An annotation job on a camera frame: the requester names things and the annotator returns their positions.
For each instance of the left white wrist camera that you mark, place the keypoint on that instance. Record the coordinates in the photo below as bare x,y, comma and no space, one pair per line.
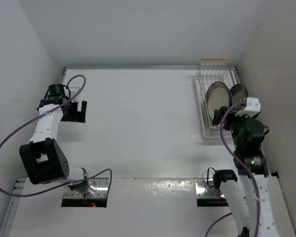
73,91

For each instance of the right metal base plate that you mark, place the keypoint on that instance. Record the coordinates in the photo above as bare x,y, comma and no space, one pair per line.
204,189

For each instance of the dark rimmed cream plate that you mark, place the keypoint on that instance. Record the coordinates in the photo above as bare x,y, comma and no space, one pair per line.
217,95

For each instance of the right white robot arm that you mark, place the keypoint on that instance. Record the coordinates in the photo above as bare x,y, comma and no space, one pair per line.
246,192

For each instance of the black checkered rim plate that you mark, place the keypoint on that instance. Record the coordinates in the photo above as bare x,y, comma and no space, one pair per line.
238,93

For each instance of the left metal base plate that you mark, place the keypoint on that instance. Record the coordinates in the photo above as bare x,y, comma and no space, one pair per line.
96,188

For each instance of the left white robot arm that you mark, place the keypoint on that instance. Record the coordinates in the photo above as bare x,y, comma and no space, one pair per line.
42,157

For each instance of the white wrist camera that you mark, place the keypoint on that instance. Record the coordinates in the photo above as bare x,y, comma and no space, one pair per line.
251,108
73,91

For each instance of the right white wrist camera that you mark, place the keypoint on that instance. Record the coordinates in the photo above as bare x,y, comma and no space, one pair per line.
251,108

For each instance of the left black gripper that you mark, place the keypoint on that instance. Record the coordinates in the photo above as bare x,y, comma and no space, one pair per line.
78,116

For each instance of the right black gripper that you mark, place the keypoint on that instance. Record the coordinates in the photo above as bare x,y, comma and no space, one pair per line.
230,117

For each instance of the metal base plate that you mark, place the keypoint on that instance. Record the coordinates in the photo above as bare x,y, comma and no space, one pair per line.
204,189
96,188

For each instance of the white wire dish rack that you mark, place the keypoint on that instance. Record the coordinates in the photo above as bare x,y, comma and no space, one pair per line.
218,65

